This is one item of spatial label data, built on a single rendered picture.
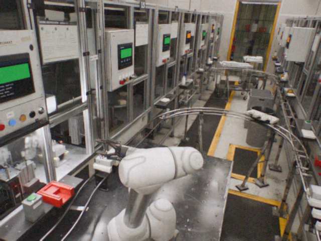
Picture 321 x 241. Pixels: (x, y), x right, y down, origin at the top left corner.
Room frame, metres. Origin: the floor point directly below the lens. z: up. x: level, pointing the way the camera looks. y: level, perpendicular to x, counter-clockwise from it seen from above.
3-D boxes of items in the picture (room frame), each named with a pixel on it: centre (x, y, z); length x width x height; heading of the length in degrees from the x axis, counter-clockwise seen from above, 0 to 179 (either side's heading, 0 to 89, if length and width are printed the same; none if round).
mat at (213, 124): (5.76, -1.35, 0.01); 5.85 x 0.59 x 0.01; 161
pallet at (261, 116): (2.86, -1.23, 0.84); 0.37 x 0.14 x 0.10; 39
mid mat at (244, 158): (3.18, -1.28, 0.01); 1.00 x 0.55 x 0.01; 161
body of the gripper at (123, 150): (1.36, 0.24, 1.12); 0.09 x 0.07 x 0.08; 71
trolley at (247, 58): (7.66, -2.64, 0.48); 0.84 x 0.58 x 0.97; 169
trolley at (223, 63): (6.59, -1.85, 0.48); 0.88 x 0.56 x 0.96; 89
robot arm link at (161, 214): (1.11, -0.03, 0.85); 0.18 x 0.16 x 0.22; 114
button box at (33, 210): (1.01, 0.65, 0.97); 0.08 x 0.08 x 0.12; 71
